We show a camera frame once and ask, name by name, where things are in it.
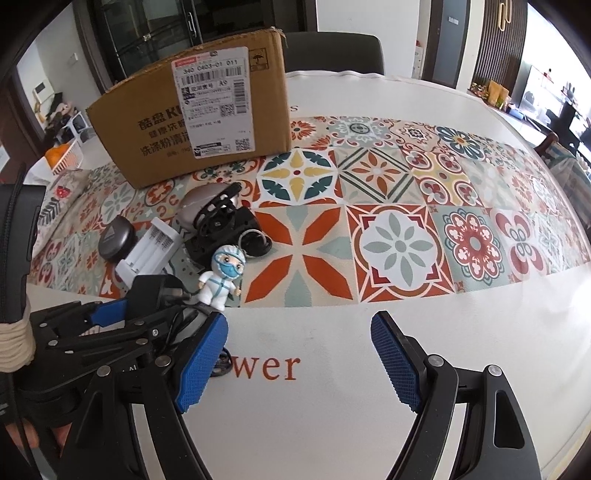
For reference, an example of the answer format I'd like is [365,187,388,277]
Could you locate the dark upholstered chair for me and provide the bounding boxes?
[281,31,386,77]

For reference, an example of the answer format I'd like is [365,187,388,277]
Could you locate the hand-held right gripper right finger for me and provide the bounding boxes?
[370,311,543,480]

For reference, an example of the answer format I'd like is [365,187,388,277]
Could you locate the grey computer mouse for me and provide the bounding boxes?
[178,185,232,232]

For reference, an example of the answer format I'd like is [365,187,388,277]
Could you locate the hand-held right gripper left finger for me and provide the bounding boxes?
[55,311,229,480]

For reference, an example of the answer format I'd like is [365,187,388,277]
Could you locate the round black case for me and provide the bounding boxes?
[98,216,138,265]

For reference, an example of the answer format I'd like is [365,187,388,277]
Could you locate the white floral cloth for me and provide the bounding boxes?
[37,168,93,232]

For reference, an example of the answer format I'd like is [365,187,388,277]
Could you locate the white battery charger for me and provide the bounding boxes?
[115,217,181,289]

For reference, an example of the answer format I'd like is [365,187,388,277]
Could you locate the orange packages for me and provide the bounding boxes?
[487,80,511,110]

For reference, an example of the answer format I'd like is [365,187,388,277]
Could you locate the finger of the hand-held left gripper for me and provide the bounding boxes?
[30,298,134,344]
[44,308,218,370]

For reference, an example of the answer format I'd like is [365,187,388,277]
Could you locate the white suited doll figure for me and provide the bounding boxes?
[198,244,247,309]

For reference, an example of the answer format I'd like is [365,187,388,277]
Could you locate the dark glass sliding door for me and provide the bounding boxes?
[74,0,319,93]

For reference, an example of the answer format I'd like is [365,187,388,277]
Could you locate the pile of oranges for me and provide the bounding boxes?
[46,145,72,167]

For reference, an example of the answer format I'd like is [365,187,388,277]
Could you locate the white plastic basket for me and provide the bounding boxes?
[44,138,85,176]

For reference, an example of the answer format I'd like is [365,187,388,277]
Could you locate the black key ring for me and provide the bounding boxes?
[238,228,273,259]

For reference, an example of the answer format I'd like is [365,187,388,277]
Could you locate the patterned tile-print tablecloth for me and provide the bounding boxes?
[25,69,591,480]

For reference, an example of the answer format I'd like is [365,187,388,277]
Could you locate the flat screen television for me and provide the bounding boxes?
[522,65,578,121]

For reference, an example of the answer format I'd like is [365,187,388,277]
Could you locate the dark slatted wall panel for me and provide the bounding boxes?
[475,0,528,93]

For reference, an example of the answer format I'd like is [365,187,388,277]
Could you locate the brown cardboard box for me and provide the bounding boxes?
[85,27,293,189]

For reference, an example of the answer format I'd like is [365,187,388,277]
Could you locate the white shoe rack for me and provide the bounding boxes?
[60,111,92,145]

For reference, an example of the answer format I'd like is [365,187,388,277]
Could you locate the black plug adapter with cable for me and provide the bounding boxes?
[129,274,232,377]

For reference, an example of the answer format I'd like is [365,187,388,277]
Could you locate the dark grey door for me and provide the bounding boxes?
[427,0,483,88]

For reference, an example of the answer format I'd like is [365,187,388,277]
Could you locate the white television cabinet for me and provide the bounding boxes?
[508,106,557,139]

